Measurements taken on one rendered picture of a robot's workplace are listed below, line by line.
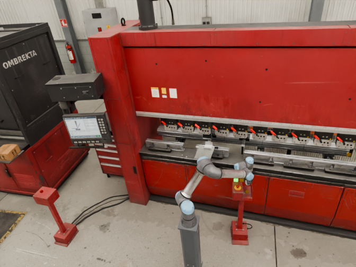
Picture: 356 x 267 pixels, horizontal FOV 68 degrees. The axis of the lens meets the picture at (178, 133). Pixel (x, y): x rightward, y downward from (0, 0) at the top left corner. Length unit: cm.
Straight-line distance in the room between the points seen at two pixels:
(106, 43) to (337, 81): 212
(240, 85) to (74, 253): 273
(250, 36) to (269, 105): 69
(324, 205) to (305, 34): 185
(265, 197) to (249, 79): 143
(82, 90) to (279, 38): 186
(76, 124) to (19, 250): 186
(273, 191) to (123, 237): 191
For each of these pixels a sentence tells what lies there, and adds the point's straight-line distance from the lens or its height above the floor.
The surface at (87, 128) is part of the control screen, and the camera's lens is 297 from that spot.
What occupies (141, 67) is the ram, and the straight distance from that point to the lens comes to 290.
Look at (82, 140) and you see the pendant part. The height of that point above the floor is 129.
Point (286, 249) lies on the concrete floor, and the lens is 350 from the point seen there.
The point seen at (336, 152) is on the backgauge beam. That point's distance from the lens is 342.
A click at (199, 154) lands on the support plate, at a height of 100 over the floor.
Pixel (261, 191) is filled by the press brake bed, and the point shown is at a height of 53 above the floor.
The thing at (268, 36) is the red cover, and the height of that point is 224.
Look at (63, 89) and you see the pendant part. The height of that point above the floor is 189.
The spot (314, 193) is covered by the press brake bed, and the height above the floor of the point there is 63.
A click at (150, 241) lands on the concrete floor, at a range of 352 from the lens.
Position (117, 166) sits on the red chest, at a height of 34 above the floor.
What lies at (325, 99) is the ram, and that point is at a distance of 275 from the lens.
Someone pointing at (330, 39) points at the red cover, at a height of 221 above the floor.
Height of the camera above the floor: 283
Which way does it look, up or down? 33 degrees down
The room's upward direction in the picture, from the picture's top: 6 degrees counter-clockwise
